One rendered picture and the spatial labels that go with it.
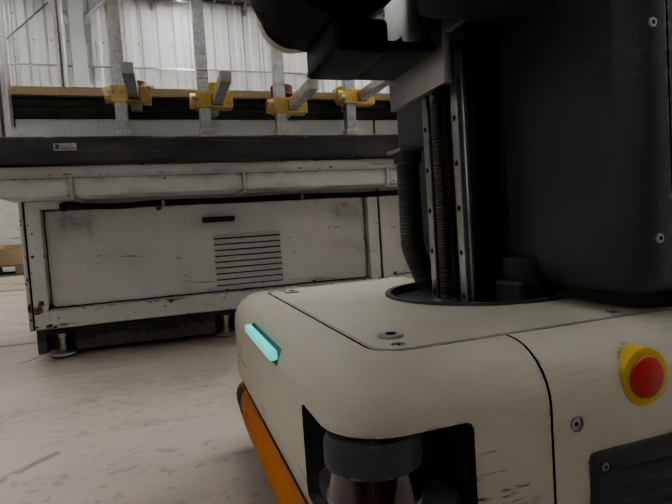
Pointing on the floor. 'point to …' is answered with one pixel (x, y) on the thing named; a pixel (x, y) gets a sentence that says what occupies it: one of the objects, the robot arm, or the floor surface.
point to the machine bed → (191, 233)
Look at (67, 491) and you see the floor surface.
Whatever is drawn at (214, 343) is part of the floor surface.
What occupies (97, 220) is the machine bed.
